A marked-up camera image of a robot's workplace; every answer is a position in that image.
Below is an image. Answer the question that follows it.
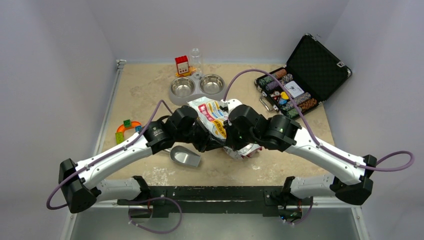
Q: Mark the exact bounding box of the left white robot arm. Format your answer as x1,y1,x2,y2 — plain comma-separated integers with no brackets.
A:
57,105,225,214

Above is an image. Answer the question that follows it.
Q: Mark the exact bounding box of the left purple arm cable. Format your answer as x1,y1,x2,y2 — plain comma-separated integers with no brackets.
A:
45,99,174,211

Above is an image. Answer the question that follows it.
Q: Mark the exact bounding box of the pet food bag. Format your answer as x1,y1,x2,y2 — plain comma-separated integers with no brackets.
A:
188,96,263,159

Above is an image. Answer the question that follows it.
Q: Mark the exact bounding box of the red toy block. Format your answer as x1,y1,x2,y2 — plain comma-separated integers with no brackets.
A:
174,55,193,77

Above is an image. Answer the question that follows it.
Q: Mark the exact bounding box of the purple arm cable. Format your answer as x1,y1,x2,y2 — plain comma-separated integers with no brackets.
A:
45,99,174,211
222,68,415,172

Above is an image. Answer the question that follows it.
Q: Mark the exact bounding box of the silver metal scoop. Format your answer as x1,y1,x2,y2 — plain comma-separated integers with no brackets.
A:
163,145,201,168

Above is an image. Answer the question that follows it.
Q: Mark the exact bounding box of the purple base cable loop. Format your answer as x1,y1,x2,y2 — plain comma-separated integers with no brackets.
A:
128,194,184,234

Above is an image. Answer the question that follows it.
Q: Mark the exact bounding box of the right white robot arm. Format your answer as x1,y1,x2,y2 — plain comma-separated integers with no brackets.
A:
220,99,377,206

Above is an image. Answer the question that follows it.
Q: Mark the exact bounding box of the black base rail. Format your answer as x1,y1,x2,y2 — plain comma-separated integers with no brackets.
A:
117,185,312,219

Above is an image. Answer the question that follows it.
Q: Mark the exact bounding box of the grey double pet bowl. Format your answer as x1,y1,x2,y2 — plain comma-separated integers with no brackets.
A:
168,74,227,106

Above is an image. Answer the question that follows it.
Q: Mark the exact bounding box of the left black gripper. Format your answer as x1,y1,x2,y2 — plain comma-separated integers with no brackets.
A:
175,118,226,152

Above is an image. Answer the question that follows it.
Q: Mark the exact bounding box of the clear water bottle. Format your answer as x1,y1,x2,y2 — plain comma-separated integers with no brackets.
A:
190,48,203,79

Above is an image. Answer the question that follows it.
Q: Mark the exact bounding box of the black poker chip case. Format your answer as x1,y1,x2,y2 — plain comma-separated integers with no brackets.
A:
254,33,352,119

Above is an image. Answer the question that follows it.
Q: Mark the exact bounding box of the orange toy arch with blocks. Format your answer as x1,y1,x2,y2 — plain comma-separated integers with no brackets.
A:
115,119,143,145

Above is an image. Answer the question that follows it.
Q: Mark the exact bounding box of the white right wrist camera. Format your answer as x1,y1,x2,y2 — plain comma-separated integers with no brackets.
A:
218,98,243,115

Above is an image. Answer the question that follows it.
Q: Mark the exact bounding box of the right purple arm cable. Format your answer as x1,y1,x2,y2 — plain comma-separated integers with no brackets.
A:
222,68,415,172

